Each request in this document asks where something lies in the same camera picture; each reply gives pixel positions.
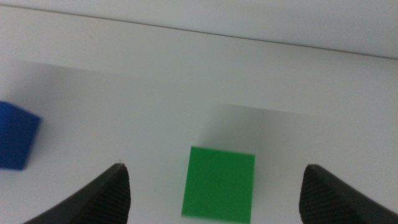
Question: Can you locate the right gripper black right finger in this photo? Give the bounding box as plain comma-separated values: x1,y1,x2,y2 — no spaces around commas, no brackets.
298,164,398,224

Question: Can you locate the blue cube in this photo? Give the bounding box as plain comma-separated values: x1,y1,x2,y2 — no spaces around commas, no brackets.
0,101,42,171

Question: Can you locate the green cube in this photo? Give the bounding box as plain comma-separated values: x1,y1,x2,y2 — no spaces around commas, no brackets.
181,146,256,224

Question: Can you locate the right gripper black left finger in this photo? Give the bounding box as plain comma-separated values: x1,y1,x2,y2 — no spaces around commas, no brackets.
21,162,132,224

